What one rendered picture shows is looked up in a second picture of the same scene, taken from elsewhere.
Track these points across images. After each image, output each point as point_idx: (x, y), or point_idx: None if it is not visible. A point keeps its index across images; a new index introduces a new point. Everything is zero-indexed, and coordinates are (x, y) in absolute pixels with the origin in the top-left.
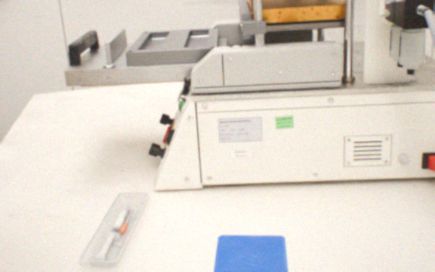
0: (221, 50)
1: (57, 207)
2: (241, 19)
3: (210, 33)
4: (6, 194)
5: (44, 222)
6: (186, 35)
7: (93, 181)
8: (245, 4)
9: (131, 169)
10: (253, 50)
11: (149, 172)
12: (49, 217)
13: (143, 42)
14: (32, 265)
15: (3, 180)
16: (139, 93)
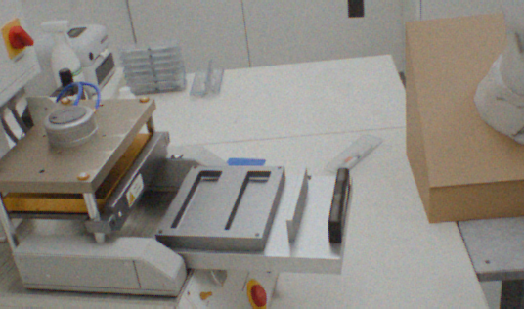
0: (193, 151)
1: (368, 244)
2: (162, 140)
3: (177, 209)
4: (427, 264)
5: (371, 230)
6: (206, 208)
7: (343, 274)
8: (134, 166)
9: (305, 288)
10: (168, 146)
11: (285, 280)
12: (371, 235)
13: (264, 194)
14: (365, 199)
15: (446, 285)
16: None
